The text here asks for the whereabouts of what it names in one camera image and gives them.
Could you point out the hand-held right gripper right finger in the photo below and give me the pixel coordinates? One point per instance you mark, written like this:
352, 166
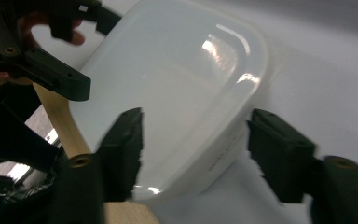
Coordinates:
279, 155

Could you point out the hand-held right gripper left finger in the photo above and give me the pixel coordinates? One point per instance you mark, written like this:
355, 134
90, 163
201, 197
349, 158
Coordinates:
122, 155

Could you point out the white plastic container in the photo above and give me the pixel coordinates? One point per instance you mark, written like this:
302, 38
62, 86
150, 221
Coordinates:
174, 93

